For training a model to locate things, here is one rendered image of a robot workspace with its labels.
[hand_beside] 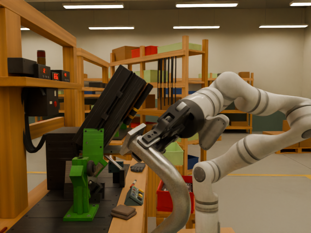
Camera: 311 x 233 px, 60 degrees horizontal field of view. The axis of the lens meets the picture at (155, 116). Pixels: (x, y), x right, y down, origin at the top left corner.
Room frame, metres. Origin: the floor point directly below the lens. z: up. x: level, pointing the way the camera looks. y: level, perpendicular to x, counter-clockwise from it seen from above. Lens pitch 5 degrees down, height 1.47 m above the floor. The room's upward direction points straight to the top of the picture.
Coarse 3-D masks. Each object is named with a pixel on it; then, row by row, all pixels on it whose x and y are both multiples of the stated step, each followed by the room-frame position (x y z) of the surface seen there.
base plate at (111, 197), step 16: (112, 176) 1.81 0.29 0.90; (48, 192) 1.51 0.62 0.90; (112, 192) 1.51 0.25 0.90; (32, 208) 1.29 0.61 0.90; (48, 208) 1.29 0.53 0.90; (64, 208) 1.29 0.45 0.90; (112, 208) 1.29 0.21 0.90; (16, 224) 1.13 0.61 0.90; (32, 224) 1.13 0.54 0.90; (48, 224) 1.13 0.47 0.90; (64, 224) 1.13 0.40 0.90; (80, 224) 1.13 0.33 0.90; (96, 224) 1.13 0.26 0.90
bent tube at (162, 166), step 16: (144, 128) 0.45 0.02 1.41; (128, 144) 0.44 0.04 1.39; (144, 160) 0.43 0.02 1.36; (160, 160) 0.42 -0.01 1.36; (160, 176) 0.42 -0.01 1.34; (176, 176) 0.41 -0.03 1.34; (176, 192) 0.41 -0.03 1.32; (176, 208) 0.42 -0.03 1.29; (160, 224) 0.48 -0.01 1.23; (176, 224) 0.43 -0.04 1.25
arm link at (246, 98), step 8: (224, 72) 0.66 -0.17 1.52; (232, 72) 0.66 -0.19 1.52; (216, 80) 0.66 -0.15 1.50; (224, 80) 0.64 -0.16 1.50; (232, 80) 0.63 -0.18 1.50; (240, 80) 0.65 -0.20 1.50; (216, 88) 0.65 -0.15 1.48; (224, 88) 0.64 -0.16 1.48; (232, 88) 0.63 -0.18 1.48; (240, 88) 0.64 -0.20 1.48; (248, 88) 0.67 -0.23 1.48; (256, 88) 0.70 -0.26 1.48; (224, 96) 0.65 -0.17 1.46; (232, 96) 0.64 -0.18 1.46; (240, 96) 0.65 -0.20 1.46; (248, 96) 0.66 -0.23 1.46; (256, 96) 0.68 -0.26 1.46; (224, 104) 0.66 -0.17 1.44; (240, 104) 0.70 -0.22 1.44; (248, 104) 0.68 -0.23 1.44; (256, 104) 0.69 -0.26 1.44; (248, 112) 0.71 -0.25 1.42
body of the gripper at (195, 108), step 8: (192, 104) 0.53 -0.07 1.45; (192, 112) 0.51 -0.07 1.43; (200, 112) 0.52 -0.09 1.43; (168, 120) 0.48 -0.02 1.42; (184, 120) 0.50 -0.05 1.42; (192, 120) 0.51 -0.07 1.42; (200, 120) 0.52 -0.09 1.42; (184, 128) 0.53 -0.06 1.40; (192, 128) 0.52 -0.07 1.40; (200, 128) 0.53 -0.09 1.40; (168, 136) 0.49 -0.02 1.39; (184, 136) 0.53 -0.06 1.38
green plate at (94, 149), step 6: (84, 132) 1.50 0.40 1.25; (90, 132) 1.50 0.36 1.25; (96, 132) 1.50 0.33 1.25; (102, 132) 1.50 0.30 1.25; (84, 138) 1.49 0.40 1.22; (90, 138) 1.49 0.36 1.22; (96, 138) 1.49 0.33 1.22; (102, 138) 1.49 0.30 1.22; (84, 144) 1.48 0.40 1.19; (90, 144) 1.48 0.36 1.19; (96, 144) 1.48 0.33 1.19; (102, 144) 1.48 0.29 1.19; (84, 150) 1.47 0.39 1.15; (90, 150) 1.47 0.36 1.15; (96, 150) 1.47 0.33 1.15; (102, 150) 1.47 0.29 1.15; (84, 156) 1.46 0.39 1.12; (90, 156) 1.46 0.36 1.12; (96, 156) 1.46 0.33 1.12; (102, 156) 1.46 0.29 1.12; (96, 162) 1.45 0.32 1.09
